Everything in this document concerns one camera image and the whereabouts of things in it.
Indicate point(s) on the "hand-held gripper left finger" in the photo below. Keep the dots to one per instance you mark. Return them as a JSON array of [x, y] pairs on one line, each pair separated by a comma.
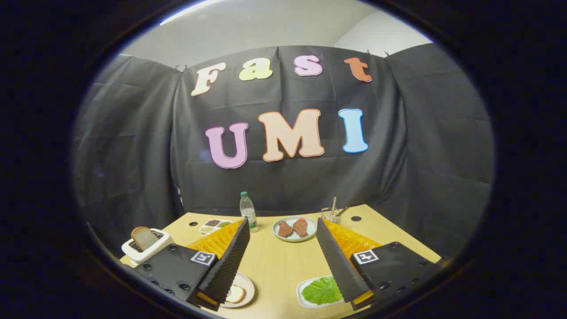
[[230, 257]]

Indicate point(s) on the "black backdrop cloth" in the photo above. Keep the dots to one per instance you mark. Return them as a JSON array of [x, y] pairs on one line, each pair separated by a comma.
[[133, 155]]

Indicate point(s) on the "green lettuce leaf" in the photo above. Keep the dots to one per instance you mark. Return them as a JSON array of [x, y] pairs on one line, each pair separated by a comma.
[[321, 290]]

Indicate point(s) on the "bread slice with pale crumb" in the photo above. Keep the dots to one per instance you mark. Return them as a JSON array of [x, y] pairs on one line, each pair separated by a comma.
[[237, 294]]

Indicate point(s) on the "thin wooden stick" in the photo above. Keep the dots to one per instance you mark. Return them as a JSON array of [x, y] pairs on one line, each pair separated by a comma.
[[333, 204]]

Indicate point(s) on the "white rounded square plate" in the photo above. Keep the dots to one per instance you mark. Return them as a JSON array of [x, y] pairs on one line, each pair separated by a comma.
[[301, 297]]

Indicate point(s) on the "clear glass cup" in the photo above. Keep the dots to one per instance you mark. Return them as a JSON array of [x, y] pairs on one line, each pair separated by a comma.
[[330, 216]]

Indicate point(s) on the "white toaster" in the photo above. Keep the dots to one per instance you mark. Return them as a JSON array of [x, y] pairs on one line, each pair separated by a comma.
[[155, 251]]

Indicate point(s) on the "pale blue round plate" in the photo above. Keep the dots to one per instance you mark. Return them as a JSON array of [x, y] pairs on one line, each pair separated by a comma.
[[312, 228]]

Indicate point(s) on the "clear plastic water bottle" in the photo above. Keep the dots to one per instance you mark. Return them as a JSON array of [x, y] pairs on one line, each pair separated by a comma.
[[248, 212]]

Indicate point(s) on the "brown meat piece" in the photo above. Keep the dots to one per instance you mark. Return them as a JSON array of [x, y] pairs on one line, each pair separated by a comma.
[[300, 227], [285, 229]]

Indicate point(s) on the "cream round plate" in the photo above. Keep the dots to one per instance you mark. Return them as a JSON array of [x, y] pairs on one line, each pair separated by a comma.
[[248, 285]]

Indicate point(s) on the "white divided seasoning dish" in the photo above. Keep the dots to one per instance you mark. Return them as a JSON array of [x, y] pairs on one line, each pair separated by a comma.
[[212, 225]]

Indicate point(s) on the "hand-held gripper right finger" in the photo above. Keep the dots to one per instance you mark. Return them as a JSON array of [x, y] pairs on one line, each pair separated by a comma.
[[336, 261]]

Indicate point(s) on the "brown crust bread slice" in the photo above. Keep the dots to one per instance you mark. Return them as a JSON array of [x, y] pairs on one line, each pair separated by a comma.
[[144, 238]]

